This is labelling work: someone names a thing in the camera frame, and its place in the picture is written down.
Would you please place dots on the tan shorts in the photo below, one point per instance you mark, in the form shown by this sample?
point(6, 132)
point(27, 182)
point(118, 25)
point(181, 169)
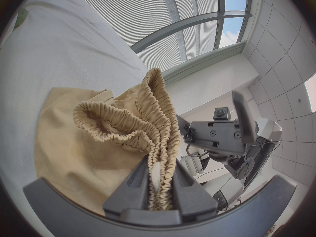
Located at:
point(74, 152)

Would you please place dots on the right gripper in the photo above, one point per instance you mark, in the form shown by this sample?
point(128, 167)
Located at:
point(217, 137)

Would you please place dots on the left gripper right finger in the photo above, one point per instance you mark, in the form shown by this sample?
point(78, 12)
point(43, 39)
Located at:
point(192, 196)

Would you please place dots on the window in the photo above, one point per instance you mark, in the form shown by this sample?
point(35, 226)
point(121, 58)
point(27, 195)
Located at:
point(148, 13)

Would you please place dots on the green garment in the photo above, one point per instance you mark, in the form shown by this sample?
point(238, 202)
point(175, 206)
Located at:
point(21, 18)

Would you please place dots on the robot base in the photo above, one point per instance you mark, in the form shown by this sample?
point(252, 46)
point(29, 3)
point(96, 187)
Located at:
point(195, 164)

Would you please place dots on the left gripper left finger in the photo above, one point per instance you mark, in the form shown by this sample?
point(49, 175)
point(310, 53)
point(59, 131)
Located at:
point(133, 194)

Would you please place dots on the bed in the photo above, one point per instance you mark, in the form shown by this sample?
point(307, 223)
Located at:
point(61, 46)

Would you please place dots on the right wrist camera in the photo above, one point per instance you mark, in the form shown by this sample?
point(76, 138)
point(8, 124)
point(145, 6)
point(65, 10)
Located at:
point(221, 111)

